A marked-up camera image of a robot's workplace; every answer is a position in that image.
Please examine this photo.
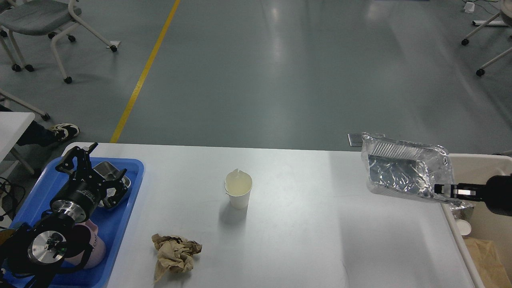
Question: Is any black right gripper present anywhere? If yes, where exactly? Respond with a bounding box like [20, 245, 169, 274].
[434, 175, 512, 217]

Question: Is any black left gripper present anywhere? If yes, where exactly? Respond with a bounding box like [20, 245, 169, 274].
[50, 142, 130, 224]

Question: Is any stainless steel rectangular tin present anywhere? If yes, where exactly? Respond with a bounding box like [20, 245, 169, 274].
[93, 162, 131, 210]

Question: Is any aluminium foil tray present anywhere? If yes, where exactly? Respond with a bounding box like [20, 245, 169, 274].
[361, 132, 474, 211]

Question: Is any pink ribbed mug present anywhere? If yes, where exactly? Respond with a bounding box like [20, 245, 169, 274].
[65, 220, 106, 269]

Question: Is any brown paper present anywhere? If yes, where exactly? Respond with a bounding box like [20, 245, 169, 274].
[463, 237, 512, 288]
[151, 234, 202, 283]

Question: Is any white paper cup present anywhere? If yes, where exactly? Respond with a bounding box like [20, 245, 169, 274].
[224, 168, 253, 209]

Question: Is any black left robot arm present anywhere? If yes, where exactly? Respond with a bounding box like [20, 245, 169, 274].
[1, 142, 128, 288]

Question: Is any small white cup in bin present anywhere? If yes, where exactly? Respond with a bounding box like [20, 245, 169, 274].
[455, 219, 472, 236]

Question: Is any beige plastic bin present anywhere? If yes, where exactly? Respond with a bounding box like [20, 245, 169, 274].
[442, 154, 512, 288]

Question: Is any blue plastic tray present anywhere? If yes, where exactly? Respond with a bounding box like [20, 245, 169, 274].
[11, 157, 144, 288]

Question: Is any brown paper in bin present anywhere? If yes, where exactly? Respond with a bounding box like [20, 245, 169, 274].
[463, 237, 512, 288]

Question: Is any person in dark trousers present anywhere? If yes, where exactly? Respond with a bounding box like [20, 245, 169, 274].
[16, 121, 80, 146]

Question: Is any white side table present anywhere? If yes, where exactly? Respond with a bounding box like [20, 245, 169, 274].
[0, 112, 41, 178]

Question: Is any left floor outlet plate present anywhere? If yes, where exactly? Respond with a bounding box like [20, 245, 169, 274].
[347, 133, 363, 147]

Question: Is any grey office chair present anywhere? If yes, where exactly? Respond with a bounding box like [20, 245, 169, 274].
[0, 0, 120, 122]

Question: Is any white chair base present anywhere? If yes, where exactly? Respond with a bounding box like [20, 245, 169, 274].
[460, 0, 512, 77]

